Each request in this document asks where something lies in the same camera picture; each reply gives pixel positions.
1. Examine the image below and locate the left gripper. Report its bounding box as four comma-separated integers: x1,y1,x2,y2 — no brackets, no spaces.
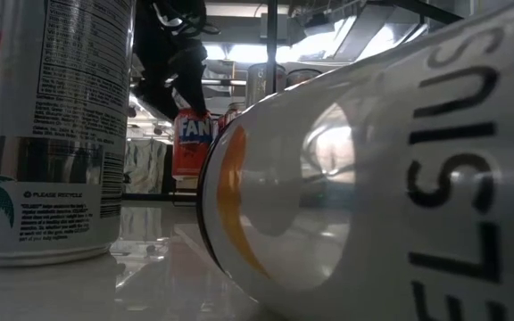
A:
134,0,209,121

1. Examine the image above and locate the red soda can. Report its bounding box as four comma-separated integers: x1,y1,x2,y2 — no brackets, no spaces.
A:
171,108,216,182

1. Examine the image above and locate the white beverage can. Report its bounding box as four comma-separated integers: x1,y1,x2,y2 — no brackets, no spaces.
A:
245,62,287,108

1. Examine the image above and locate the white palm-print Celsius can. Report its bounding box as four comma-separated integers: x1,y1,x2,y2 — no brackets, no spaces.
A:
0,0,138,268

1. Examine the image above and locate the silver slim beverage can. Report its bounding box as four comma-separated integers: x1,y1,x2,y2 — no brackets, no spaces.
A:
195,0,514,321

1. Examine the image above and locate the long ceiling tube light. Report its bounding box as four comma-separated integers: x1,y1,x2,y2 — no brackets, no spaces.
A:
201,78,247,86

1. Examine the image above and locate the black partition screen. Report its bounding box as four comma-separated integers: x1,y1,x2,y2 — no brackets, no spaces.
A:
162,144,176,195

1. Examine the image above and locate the white draped cloth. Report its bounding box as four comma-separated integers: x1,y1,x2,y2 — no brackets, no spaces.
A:
125,140,168,193

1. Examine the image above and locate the bright ceiling light panel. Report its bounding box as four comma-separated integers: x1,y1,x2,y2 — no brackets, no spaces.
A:
203,17,427,63

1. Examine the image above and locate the wooden shelf black metal frame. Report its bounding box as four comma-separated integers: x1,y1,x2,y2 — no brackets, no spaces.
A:
171,0,463,207

